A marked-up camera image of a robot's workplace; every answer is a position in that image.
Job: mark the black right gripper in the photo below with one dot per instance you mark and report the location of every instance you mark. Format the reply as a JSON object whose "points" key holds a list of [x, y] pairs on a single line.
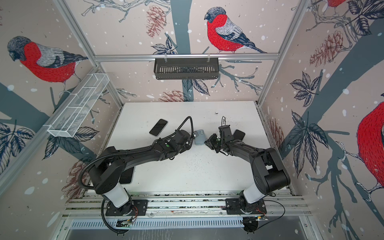
{"points": [[211, 140]]}

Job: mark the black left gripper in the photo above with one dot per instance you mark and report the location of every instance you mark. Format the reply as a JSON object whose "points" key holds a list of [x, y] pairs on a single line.
{"points": [[186, 147]]}

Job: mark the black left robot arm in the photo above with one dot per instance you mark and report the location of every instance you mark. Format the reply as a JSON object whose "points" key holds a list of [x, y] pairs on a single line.
{"points": [[106, 170]]}

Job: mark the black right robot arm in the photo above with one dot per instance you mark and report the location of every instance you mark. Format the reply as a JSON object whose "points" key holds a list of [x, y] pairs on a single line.
{"points": [[268, 170]]}

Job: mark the black phone right side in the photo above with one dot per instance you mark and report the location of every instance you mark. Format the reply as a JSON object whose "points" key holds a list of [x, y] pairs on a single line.
{"points": [[239, 135]]}

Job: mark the black phone lower left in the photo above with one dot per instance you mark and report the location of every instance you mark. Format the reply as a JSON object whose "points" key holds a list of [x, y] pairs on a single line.
{"points": [[127, 176]]}

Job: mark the white mesh tray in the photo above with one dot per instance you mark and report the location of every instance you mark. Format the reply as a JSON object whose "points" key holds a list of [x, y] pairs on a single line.
{"points": [[72, 116]]}

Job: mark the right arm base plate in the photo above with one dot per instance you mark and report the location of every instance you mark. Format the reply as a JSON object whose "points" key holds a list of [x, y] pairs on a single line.
{"points": [[242, 207]]}

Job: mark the black wire basket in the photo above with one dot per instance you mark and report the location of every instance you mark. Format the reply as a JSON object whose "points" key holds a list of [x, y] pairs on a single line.
{"points": [[186, 69]]}

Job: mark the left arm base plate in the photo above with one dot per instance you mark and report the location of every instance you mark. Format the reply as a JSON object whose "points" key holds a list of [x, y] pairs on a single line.
{"points": [[131, 208]]}

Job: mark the aluminium mounting rail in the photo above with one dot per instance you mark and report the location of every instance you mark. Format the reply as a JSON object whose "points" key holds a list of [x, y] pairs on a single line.
{"points": [[190, 205]]}

